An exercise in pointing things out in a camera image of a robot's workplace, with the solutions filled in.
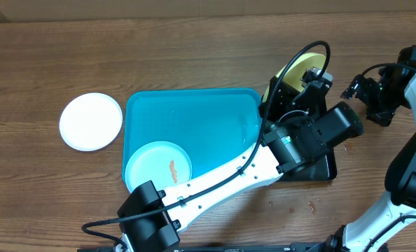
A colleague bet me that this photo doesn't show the light blue plastic plate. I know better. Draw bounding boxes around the light blue plastic plate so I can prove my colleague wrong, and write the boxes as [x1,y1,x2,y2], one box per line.
[124,141,193,193]

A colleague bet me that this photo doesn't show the white plastic plate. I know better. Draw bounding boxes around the white plastic plate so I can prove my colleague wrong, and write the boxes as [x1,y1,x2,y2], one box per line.
[59,92,123,152]

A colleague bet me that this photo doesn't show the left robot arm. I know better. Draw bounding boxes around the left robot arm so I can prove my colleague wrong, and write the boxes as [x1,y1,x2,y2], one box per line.
[117,67,363,251]

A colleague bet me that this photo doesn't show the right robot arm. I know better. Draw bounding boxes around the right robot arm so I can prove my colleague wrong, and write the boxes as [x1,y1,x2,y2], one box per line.
[311,45,416,251]

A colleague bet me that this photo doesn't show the black rectangular water tray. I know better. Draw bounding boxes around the black rectangular water tray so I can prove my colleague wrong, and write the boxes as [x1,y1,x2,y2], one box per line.
[261,90,338,183]

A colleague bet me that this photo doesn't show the teal plastic serving tray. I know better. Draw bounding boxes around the teal plastic serving tray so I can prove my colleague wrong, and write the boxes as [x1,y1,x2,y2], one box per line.
[123,88,261,182]

